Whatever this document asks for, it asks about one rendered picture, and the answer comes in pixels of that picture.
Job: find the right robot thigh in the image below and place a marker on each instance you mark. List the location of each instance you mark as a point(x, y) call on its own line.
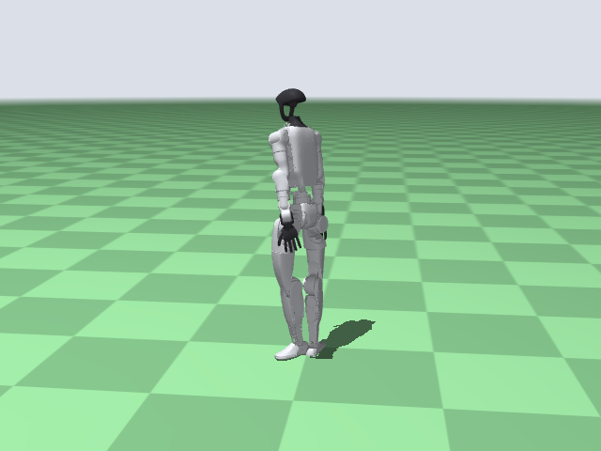
point(315, 245)

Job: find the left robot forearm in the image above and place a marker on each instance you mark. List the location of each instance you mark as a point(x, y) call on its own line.
point(282, 189)

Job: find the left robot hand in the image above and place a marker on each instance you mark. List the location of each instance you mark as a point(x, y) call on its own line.
point(289, 233)

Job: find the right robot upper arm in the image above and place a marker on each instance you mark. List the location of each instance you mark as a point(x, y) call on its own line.
point(319, 155)

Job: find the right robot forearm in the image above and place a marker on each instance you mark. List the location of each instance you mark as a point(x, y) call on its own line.
point(317, 193)

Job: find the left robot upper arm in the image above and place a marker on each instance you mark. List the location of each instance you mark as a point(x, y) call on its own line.
point(278, 141)

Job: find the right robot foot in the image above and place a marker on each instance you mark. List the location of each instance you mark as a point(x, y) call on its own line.
point(312, 351)

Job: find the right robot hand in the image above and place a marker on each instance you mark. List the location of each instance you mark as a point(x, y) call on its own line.
point(325, 233)

